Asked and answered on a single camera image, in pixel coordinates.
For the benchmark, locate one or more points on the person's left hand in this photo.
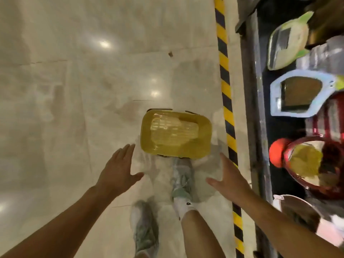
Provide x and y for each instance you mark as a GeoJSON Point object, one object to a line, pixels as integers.
{"type": "Point", "coordinates": [115, 174]}

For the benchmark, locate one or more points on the person's right hand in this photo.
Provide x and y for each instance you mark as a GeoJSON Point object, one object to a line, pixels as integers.
{"type": "Point", "coordinates": [233, 182]}

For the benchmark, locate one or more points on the yellow rectangular basket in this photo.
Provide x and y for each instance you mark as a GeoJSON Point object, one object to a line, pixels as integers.
{"type": "Point", "coordinates": [201, 142]}

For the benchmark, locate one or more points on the person's left forearm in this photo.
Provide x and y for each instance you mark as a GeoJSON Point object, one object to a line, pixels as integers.
{"type": "Point", "coordinates": [53, 228]}

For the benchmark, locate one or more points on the person's right shoe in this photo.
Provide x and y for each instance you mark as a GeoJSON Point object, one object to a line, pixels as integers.
{"type": "Point", "coordinates": [182, 180]}

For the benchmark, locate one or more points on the person's shoe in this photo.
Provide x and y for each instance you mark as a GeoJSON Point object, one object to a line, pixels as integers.
{"type": "Point", "coordinates": [182, 180]}
{"type": "Point", "coordinates": [145, 228]}

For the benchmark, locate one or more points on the person's left shoe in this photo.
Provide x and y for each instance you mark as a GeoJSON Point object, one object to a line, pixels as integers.
{"type": "Point", "coordinates": [145, 228]}

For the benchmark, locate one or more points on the person's right leg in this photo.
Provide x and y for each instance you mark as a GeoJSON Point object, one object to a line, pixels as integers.
{"type": "Point", "coordinates": [199, 236]}

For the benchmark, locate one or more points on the person's leg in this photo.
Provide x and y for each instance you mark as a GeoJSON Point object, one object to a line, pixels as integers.
{"type": "Point", "coordinates": [199, 236]}
{"type": "Point", "coordinates": [142, 255]}

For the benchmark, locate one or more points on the person's left leg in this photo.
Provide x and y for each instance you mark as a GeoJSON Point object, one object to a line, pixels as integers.
{"type": "Point", "coordinates": [142, 255]}

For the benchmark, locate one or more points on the yellow black hazard tape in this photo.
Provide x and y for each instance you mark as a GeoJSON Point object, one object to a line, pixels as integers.
{"type": "Point", "coordinates": [227, 104]}

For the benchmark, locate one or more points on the rows of assorted hanging goods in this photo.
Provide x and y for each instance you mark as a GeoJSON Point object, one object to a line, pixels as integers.
{"type": "Point", "coordinates": [301, 96]}

